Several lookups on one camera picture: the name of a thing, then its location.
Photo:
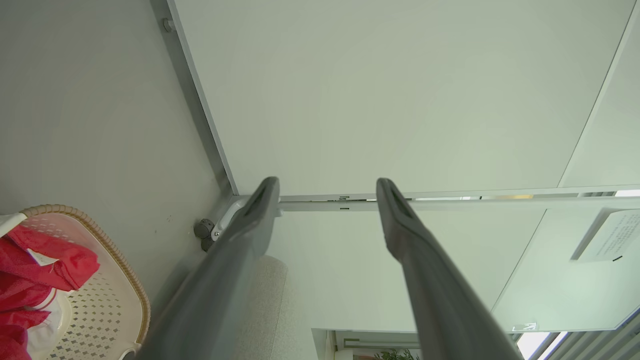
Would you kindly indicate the grey partition bottom rail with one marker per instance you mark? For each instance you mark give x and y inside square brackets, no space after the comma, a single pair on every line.
[195,105]

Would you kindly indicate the beige perforated laundry basket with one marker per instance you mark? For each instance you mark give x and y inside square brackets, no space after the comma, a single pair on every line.
[107,300]

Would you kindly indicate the white paper notice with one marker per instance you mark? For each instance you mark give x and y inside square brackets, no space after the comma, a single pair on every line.
[612,235]

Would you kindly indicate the black caster wheel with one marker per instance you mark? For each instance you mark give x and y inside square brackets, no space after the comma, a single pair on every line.
[203,231]

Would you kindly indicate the small grey partition foot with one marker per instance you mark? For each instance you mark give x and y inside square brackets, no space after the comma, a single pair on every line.
[168,25]

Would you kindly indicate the red cloth with white tag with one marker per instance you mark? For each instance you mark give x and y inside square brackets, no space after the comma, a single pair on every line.
[30,272]

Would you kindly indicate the green plant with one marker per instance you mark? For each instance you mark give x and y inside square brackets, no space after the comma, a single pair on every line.
[396,355]

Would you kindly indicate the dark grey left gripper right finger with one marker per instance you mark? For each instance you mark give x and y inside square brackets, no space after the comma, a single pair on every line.
[440,300]

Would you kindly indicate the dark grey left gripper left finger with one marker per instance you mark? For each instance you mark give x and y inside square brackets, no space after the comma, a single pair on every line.
[215,290]

